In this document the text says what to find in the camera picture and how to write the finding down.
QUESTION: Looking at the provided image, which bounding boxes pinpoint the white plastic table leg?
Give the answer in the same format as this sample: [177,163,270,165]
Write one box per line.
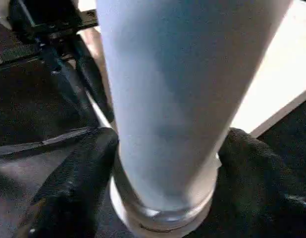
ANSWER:
[96,0,292,232]

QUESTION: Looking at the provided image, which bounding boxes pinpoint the white plastic table top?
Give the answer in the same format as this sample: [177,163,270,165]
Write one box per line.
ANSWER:
[76,0,306,238]

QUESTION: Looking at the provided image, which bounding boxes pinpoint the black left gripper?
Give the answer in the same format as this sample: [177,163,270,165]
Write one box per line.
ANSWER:
[10,0,99,116]

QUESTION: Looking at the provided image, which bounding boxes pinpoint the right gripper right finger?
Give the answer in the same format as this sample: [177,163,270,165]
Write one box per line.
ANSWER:
[200,128,306,238]

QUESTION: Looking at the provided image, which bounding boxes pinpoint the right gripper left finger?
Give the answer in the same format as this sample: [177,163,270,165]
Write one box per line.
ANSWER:
[31,127,119,238]

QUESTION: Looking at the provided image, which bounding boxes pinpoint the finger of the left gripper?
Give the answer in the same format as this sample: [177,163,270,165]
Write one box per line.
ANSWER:
[77,57,114,122]

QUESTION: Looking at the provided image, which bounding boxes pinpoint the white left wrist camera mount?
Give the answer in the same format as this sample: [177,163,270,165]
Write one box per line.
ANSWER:
[0,0,13,66]

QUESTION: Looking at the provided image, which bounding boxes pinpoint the black plastic mat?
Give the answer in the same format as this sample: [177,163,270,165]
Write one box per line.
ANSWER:
[0,24,306,238]

